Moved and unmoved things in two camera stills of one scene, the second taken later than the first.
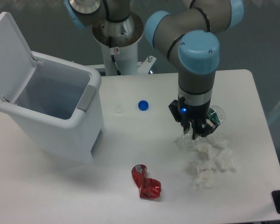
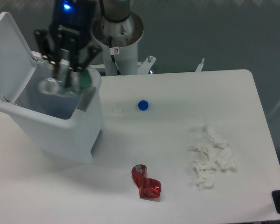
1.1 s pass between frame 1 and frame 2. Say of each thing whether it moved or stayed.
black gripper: moved
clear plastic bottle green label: moved
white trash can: stayed
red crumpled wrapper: stayed
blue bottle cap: stayed
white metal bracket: stayed
